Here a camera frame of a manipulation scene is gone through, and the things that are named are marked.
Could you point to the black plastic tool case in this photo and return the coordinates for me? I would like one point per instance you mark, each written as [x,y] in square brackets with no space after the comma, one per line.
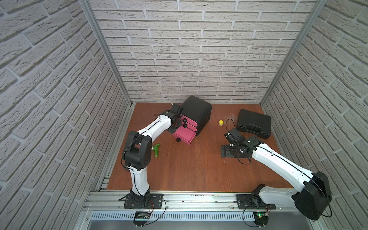
[254,123]

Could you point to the green toy drill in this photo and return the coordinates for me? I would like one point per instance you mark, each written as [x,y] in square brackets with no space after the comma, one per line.
[155,149]

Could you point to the controller box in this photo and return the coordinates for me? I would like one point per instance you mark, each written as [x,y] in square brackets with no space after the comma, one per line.
[261,219]
[141,218]

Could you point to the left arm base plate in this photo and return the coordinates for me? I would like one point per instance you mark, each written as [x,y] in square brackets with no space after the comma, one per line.
[148,201]

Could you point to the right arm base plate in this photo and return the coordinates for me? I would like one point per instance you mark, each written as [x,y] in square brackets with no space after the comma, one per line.
[249,201]

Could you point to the aluminium front rail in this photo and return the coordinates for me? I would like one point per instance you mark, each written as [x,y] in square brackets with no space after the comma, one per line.
[108,200]

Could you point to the right controller box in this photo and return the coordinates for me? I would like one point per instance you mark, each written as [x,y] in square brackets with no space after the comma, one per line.
[261,219]

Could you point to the black pink drawer cabinet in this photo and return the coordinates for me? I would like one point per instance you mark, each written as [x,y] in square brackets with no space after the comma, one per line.
[195,115]

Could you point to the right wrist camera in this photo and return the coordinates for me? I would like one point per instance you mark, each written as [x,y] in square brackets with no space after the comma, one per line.
[234,137]

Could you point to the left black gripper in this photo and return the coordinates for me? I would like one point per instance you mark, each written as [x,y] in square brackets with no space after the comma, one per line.
[177,121]

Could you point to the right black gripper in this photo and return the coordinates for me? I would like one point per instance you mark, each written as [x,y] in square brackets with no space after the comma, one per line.
[224,148]

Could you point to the left controller box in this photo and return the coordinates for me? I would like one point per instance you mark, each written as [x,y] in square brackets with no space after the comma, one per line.
[141,218]

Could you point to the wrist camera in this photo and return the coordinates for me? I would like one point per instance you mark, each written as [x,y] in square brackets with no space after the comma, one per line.
[234,137]
[176,109]

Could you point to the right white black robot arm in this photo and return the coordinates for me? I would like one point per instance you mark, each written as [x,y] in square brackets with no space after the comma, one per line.
[310,193]

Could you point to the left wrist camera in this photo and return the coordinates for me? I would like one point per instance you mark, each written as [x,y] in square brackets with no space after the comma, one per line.
[176,109]

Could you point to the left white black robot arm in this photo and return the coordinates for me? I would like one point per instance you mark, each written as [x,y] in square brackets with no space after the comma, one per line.
[137,149]

